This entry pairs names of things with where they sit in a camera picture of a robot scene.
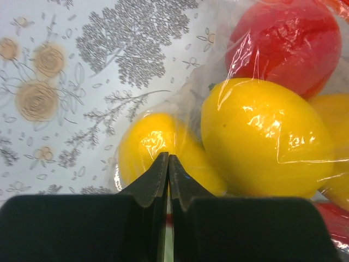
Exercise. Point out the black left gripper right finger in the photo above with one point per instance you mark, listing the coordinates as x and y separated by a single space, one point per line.
210 228

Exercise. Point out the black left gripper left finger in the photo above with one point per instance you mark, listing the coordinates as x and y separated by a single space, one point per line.
126 226

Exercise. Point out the clear zip top bag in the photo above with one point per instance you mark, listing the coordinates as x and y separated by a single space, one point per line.
186 104

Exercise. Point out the yellow fake lemon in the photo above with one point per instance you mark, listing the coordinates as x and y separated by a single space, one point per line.
265 140
160 132

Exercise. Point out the red fake chili pepper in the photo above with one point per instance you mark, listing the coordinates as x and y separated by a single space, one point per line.
336 220

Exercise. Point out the yellow fake bell pepper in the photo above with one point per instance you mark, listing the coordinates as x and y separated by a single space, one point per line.
333 109

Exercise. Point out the red fake apple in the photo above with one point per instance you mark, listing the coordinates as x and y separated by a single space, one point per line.
296 44

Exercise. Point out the floral table mat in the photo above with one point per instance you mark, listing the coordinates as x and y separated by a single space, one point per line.
74 74

